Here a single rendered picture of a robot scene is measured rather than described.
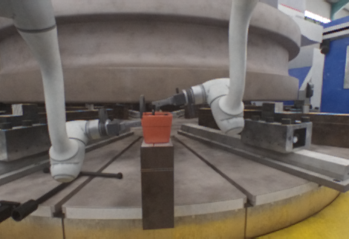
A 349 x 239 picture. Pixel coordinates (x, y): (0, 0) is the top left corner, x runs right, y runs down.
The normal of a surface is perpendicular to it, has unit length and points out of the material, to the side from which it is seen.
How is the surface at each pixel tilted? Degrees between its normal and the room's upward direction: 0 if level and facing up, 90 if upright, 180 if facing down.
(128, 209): 90
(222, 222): 90
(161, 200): 90
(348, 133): 90
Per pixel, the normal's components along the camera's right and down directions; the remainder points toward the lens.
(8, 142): 0.95, 0.04
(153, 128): 0.09, 0.24
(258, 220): 0.29, 0.11
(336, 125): -0.64, 0.10
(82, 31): -0.14, 0.12
